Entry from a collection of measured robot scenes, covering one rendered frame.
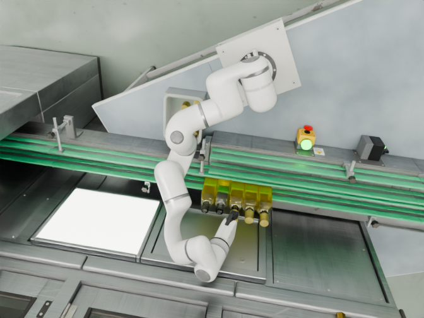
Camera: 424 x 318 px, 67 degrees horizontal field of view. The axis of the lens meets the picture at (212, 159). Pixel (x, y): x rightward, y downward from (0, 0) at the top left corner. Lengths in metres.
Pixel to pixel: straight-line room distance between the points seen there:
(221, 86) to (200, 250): 0.50
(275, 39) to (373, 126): 0.59
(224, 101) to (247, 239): 0.61
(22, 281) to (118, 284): 0.33
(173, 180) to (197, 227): 0.42
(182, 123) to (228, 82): 0.19
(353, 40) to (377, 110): 0.32
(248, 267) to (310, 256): 0.30
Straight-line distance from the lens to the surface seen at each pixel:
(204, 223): 1.40
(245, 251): 1.32
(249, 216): 1.25
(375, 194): 1.51
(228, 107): 1.01
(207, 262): 1.02
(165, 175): 1.01
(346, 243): 1.55
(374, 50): 1.44
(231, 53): 1.30
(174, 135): 0.99
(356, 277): 1.44
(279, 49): 1.31
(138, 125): 1.60
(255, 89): 1.01
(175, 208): 1.00
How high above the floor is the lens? 2.09
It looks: 57 degrees down
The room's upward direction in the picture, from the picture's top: 166 degrees counter-clockwise
